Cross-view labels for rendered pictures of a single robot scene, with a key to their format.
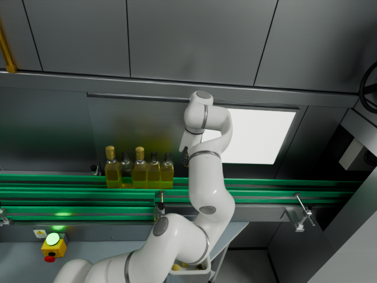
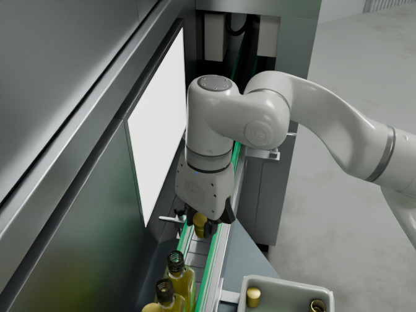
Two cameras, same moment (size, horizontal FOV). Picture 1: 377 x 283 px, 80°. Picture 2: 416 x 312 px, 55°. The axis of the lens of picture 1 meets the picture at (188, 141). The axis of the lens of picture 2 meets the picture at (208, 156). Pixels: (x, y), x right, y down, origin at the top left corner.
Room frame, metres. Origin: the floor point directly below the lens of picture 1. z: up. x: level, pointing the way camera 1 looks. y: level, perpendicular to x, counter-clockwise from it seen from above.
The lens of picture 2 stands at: (0.52, 0.44, 1.74)
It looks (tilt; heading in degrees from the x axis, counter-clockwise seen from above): 42 degrees down; 290
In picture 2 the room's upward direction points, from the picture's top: straight up
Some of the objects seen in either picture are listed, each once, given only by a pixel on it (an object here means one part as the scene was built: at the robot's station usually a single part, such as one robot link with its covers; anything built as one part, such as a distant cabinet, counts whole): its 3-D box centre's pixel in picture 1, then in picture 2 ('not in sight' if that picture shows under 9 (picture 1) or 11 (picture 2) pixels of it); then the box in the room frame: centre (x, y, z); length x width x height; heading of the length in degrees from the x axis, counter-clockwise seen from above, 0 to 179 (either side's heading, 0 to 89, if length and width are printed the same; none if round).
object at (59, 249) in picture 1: (55, 246); not in sight; (0.46, 0.49, 0.79); 0.07 x 0.07 x 0.07; 8
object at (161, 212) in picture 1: (161, 209); not in sight; (0.58, 0.08, 0.95); 0.17 x 0.03 x 0.12; 8
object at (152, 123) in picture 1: (194, 135); (124, 192); (0.86, -0.02, 1.15); 0.90 x 0.03 x 0.34; 98
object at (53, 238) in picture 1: (52, 238); not in sight; (0.46, 0.49, 0.84); 0.04 x 0.04 x 0.03
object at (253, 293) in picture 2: not in sight; (252, 296); (0.59, -0.09, 0.79); 0.04 x 0.04 x 0.04
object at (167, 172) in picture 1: (166, 180); (179, 301); (0.71, 0.08, 0.99); 0.06 x 0.06 x 0.21; 8
